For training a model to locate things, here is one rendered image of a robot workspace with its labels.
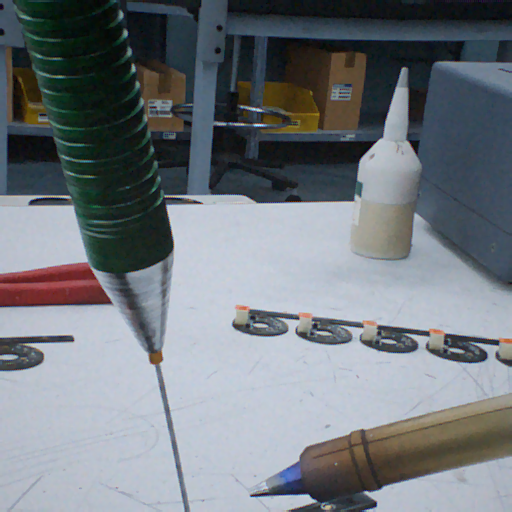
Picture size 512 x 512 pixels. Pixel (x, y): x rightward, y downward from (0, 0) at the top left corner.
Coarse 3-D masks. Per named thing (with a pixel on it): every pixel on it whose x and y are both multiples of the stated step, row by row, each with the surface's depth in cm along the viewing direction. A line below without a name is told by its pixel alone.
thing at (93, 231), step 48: (48, 0) 13; (96, 0) 13; (48, 48) 13; (96, 48) 13; (48, 96) 14; (96, 96) 13; (96, 144) 14; (144, 144) 14; (96, 192) 14; (144, 192) 14; (96, 240) 14; (144, 240) 14
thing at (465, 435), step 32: (448, 416) 17; (480, 416) 17; (320, 448) 17; (352, 448) 17; (384, 448) 17; (416, 448) 17; (448, 448) 17; (480, 448) 17; (320, 480) 17; (352, 480) 17; (384, 480) 17
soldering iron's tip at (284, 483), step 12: (288, 468) 18; (264, 480) 18; (276, 480) 18; (288, 480) 18; (300, 480) 17; (252, 492) 18; (264, 492) 18; (276, 492) 18; (288, 492) 18; (300, 492) 18
